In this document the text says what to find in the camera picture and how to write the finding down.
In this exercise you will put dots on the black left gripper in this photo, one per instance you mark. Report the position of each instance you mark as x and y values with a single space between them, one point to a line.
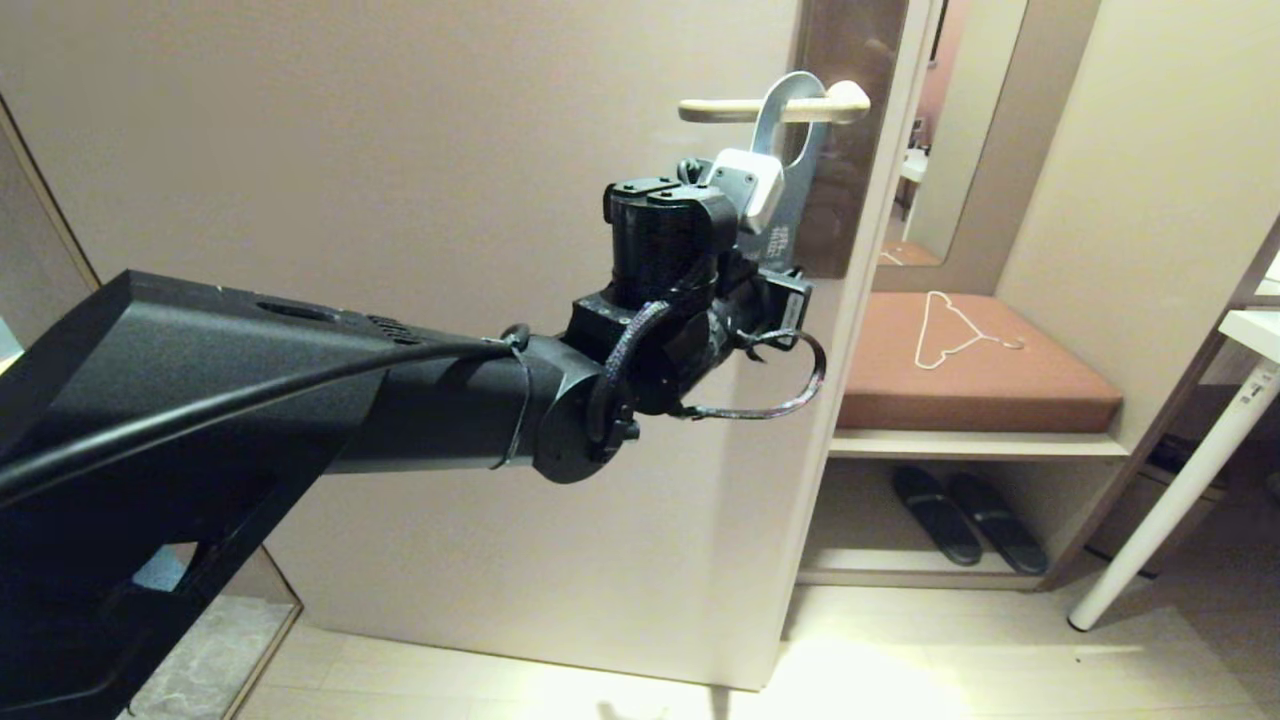
720 330

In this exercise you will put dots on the white door hanger sign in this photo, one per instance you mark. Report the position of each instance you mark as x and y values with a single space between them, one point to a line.
795 200

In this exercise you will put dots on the white room door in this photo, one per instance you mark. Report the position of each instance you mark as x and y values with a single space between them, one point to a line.
400 150

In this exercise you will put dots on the brown bench cushion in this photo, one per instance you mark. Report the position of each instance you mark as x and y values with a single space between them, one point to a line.
980 390

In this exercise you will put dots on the cream bench shelf unit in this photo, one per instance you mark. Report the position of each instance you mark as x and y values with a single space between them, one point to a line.
970 446

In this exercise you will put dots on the dark slipper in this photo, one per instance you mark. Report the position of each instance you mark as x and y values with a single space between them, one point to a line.
935 515
1000 525

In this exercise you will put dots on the white table leg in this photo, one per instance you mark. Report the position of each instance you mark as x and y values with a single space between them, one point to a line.
1180 490

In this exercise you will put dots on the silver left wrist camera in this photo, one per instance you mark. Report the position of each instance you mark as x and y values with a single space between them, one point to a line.
750 185

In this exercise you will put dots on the taupe framed wall mirror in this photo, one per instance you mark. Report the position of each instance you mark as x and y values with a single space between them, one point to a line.
960 120

